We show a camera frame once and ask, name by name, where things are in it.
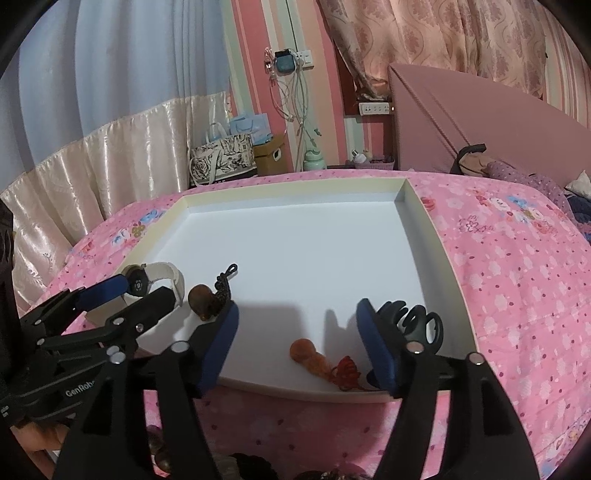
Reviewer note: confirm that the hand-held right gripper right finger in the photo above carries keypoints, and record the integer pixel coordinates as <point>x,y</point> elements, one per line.
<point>376,350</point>

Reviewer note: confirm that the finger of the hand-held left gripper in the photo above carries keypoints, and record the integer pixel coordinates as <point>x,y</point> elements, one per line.
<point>147,308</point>
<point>108,287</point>

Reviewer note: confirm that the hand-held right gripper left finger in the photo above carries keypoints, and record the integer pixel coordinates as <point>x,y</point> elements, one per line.
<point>217,344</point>

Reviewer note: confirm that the dark brown gourd pendant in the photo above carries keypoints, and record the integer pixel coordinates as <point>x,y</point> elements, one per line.
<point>201,297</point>

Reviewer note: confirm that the black hair claw clip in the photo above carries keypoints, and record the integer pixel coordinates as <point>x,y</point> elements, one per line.
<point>429,337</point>

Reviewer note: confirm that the orange gourd pendant red tassel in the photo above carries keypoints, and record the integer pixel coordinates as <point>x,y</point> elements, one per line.
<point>304,351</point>

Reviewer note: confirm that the white shallow tray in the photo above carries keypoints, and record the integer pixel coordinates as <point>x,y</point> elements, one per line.
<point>300,240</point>

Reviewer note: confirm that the person's left hand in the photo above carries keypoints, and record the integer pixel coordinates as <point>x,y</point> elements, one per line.
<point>41,436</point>

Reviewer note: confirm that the cream satin curtain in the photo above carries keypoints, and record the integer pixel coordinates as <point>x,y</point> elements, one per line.
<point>115,147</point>

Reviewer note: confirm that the pink floral blanket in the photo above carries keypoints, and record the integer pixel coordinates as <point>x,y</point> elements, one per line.
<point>508,300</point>

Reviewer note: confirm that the floral tote bag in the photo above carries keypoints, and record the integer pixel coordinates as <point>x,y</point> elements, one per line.
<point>221,159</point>

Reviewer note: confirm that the pink basket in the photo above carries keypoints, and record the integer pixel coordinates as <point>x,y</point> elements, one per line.
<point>382,163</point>

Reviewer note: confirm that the brown cardboard box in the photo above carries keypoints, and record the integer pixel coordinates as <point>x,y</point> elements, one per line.
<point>265,159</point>

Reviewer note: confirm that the green bottle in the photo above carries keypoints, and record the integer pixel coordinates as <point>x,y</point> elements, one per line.
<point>314,161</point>

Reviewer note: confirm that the blue gift bag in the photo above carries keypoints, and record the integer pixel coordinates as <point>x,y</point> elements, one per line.
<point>251,124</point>

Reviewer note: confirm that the purple dotted cloth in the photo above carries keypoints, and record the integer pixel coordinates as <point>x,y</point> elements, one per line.
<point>531,184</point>

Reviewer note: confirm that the blue curtain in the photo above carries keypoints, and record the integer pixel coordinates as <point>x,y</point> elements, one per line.
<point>115,60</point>

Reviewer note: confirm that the white power strip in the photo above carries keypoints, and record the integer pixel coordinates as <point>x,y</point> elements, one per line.
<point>375,108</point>

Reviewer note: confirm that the dark blue cloth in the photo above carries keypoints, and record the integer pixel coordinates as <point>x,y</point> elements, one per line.
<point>581,212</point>

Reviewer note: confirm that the pink bed headboard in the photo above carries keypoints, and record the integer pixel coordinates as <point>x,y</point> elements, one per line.
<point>461,115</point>

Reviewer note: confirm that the white pillow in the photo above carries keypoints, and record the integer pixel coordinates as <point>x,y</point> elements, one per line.
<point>581,184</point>

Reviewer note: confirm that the pink patterned curtain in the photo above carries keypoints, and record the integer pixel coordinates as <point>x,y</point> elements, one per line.
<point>438,37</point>

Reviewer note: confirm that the white wall switch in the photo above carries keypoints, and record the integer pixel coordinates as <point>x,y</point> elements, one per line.
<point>305,59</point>

